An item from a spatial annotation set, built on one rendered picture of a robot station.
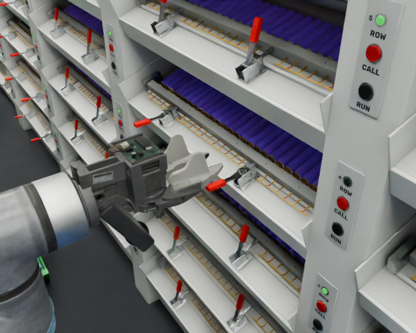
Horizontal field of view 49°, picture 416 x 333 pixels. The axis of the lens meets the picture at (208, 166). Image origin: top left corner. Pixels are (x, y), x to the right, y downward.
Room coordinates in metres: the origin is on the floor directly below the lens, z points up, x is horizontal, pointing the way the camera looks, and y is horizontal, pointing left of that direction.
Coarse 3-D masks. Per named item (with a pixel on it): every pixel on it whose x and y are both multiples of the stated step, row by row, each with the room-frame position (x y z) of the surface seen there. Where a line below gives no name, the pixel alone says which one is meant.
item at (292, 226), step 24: (144, 72) 1.03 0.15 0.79; (168, 72) 1.07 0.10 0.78; (144, 96) 1.00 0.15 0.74; (192, 144) 0.79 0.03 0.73; (216, 144) 0.77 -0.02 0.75; (240, 192) 0.64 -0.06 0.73; (264, 192) 0.63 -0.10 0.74; (264, 216) 0.59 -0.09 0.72; (288, 216) 0.57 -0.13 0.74; (312, 216) 0.56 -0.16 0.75; (288, 240) 0.55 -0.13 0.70
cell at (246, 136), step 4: (264, 120) 0.78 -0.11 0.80; (256, 124) 0.77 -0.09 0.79; (260, 124) 0.77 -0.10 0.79; (264, 124) 0.77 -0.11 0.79; (268, 124) 0.77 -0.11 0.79; (252, 128) 0.76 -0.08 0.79; (256, 128) 0.76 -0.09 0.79; (260, 128) 0.76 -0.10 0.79; (248, 132) 0.76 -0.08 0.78; (252, 132) 0.76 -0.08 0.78; (256, 132) 0.76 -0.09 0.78; (244, 136) 0.75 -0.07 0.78; (248, 136) 0.75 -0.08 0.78; (252, 136) 0.75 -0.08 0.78
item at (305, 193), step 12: (156, 84) 0.99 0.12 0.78; (168, 96) 0.93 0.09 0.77; (180, 108) 0.88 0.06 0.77; (192, 108) 0.87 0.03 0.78; (180, 120) 0.86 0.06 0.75; (192, 120) 0.85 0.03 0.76; (204, 120) 0.82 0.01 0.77; (216, 132) 0.78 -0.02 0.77; (228, 132) 0.77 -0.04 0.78; (228, 144) 0.74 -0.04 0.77; (240, 144) 0.73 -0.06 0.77; (252, 156) 0.69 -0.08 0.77; (264, 168) 0.66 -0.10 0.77; (276, 168) 0.65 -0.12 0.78; (276, 180) 0.63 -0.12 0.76; (288, 180) 0.61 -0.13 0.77; (276, 192) 0.61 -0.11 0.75; (300, 192) 0.58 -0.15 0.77; (312, 192) 0.58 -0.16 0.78; (312, 204) 0.56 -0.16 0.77
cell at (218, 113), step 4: (232, 100) 0.86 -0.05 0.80; (228, 104) 0.85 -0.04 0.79; (232, 104) 0.86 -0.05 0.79; (220, 108) 0.85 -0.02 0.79; (224, 108) 0.85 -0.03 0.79; (228, 108) 0.85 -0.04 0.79; (216, 112) 0.84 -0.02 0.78; (220, 112) 0.84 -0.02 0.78; (224, 112) 0.84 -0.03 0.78; (212, 116) 0.84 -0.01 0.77; (216, 116) 0.83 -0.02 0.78
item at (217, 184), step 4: (240, 172) 0.65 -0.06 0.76; (232, 176) 0.65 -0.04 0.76; (236, 176) 0.65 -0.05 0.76; (240, 176) 0.65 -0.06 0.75; (220, 180) 0.64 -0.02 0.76; (224, 180) 0.64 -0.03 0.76; (228, 180) 0.64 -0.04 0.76; (232, 180) 0.64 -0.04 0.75; (208, 184) 0.63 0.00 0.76; (212, 184) 0.63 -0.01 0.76; (216, 184) 0.63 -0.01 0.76; (220, 184) 0.63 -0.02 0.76; (224, 184) 0.63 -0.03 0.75; (208, 188) 0.62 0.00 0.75; (212, 188) 0.62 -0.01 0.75; (216, 188) 0.62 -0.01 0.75
